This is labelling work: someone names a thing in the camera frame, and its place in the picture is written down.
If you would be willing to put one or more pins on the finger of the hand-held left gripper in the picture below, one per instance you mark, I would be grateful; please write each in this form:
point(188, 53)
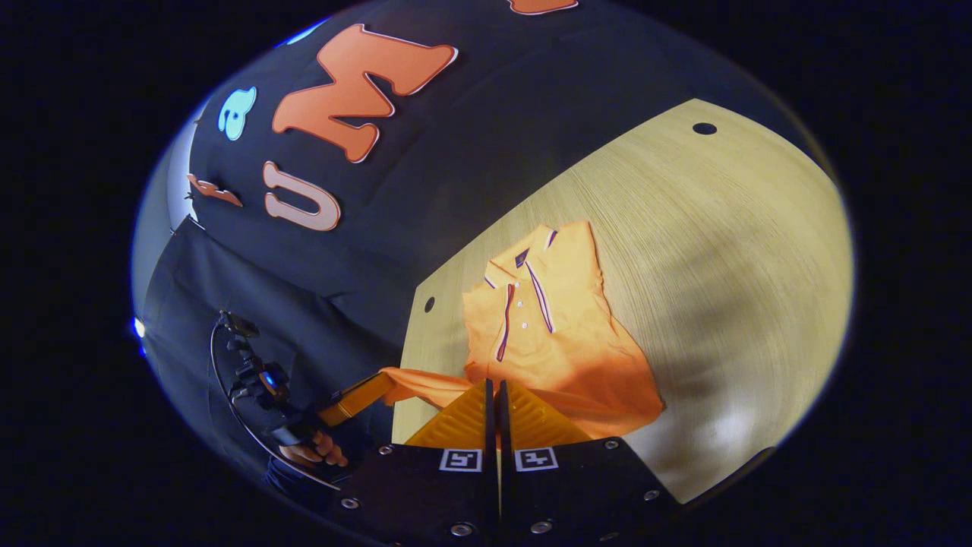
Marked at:
point(357, 399)

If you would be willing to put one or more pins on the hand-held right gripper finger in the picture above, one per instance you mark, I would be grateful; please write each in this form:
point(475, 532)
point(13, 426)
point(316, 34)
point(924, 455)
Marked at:
point(490, 425)
point(503, 425)

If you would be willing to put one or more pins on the orange T-shirt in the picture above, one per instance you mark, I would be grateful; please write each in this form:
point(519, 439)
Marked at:
point(562, 342)

